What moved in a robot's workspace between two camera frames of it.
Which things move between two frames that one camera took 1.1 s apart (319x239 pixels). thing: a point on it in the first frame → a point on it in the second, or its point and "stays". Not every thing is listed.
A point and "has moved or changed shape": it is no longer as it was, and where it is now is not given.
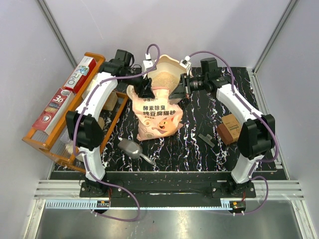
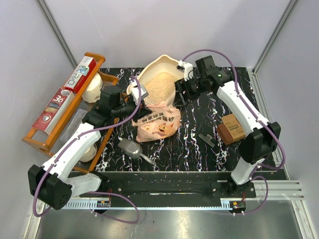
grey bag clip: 207,139 stays
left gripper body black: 131,81 → 128,108
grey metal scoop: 133,150 stays
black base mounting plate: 168,185 stays
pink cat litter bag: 156,117 has moved or changed shape
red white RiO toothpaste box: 79,75 stays
